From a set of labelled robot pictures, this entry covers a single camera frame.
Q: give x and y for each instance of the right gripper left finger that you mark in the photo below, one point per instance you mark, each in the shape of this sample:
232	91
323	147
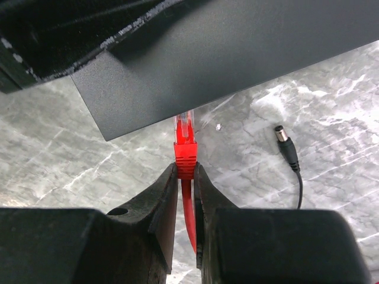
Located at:
133	243

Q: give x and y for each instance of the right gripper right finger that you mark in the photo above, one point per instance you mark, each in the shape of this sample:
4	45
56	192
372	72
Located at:
254	245

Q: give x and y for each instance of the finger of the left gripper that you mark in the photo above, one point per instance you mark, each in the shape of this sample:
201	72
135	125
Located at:
46	40

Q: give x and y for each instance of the black network switch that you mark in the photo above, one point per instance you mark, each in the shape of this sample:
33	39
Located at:
206	50

